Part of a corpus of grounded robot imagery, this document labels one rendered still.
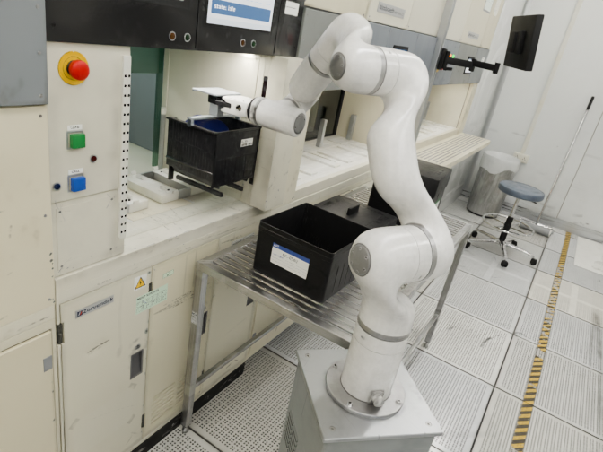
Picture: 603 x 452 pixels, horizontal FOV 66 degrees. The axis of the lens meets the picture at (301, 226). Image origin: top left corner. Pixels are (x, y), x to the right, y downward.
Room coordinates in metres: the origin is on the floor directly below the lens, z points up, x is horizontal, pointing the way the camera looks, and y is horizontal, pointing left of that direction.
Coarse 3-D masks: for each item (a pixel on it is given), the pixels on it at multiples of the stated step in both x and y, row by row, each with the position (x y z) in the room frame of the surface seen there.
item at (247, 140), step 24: (216, 96) 1.43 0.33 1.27; (192, 120) 1.39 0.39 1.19; (240, 120) 1.59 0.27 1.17; (168, 144) 1.45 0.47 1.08; (192, 144) 1.40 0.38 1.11; (216, 144) 1.36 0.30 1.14; (240, 144) 1.47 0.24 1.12; (192, 168) 1.40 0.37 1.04; (216, 168) 1.37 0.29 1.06; (240, 168) 1.48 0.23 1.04; (216, 192) 1.41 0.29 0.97
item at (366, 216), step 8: (328, 200) 1.83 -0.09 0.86; (336, 200) 1.85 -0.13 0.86; (344, 200) 1.87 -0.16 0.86; (352, 200) 1.89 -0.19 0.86; (328, 208) 1.74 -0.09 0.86; (336, 208) 1.75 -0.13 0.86; (344, 208) 1.77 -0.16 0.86; (352, 208) 1.71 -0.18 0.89; (360, 208) 1.81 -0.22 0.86; (368, 208) 1.83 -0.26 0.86; (344, 216) 1.68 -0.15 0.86; (352, 216) 1.70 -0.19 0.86; (360, 216) 1.72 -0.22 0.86; (368, 216) 1.73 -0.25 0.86; (376, 216) 1.75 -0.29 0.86; (384, 216) 1.77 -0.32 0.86; (392, 216) 1.79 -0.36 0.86; (368, 224) 1.65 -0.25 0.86; (376, 224) 1.67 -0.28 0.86; (384, 224) 1.68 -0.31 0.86; (392, 224) 1.75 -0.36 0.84
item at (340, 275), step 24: (288, 216) 1.47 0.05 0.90; (312, 216) 1.55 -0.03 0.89; (336, 216) 1.50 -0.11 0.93; (264, 240) 1.32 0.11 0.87; (288, 240) 1.27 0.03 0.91; (312, 240) 1.54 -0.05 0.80; (336, 240) 1.49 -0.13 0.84; (264, 264) 1.31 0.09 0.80; (288, 264) 1.27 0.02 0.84; (312, 264) 1.23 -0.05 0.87; (336, 264) 1.23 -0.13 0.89; (312, 288) 1.22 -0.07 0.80; (336, 288) 1.27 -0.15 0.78
